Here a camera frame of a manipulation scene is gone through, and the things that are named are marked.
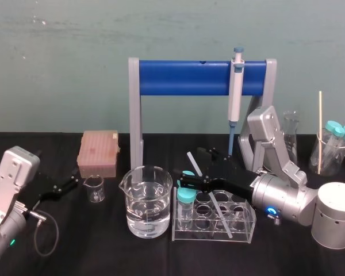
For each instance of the thin wooden stick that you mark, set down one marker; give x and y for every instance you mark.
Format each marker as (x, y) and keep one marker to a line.
(320, 120)

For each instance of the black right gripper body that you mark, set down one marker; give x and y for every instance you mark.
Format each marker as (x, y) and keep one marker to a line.
(237, 181)

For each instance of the white and blue pipette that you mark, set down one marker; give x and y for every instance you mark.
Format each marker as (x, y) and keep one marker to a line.
(235, 100)

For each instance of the glass beaker holding tubes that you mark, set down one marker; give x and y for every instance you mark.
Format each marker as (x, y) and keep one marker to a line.
(332, 164)

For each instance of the large glass beaker with water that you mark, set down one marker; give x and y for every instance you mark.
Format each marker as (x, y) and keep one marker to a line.
(146, 212)

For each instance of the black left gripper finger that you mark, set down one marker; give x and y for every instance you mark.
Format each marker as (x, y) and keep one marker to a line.
(72, 174)
(61, 188)

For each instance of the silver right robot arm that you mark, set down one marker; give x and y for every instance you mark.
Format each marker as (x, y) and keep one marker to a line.
(290, 198)

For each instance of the pink pipette tip box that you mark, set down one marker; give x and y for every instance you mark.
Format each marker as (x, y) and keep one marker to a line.
(97, 152)

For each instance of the small glass beaker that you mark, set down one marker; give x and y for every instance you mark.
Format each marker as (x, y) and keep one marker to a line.
(94, 191)

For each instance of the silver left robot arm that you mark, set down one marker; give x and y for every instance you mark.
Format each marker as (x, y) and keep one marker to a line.
(14, 164)

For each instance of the blue and grey pipette stand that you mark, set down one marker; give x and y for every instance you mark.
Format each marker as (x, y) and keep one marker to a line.
(184, 77)

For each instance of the glass conical flask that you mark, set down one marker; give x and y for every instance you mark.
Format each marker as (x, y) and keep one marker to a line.
(292, 129)

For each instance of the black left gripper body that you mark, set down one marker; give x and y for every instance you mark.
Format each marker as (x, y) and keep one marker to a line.
(44, 185)

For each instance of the black table cloth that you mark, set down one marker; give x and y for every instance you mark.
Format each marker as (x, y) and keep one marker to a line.
(103, 253)

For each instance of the clear glass stirring rod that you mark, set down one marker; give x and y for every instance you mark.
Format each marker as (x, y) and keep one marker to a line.
(194, 164)

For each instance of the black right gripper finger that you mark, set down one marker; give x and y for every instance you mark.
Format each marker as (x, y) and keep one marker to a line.
(215, 155)
(195, 182)

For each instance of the clear acrylic tube rack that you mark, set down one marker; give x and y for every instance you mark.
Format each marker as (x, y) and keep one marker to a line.
(247, 222)

